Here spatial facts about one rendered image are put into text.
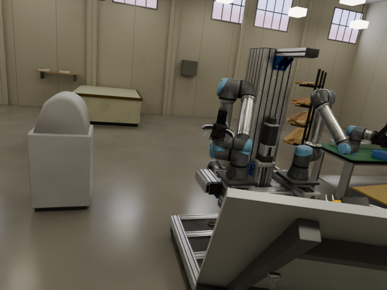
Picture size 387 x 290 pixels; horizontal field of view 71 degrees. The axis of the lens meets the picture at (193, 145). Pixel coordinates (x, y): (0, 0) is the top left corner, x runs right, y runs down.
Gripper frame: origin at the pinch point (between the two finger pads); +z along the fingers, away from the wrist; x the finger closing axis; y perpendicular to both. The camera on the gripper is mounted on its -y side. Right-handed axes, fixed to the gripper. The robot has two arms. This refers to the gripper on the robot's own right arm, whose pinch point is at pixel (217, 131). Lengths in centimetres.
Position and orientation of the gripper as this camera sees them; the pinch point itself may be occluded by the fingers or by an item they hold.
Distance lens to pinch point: 126.4
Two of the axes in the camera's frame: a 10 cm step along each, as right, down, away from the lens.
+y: -2.4, 9.2, 2.9
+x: -9.5, -2.9, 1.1
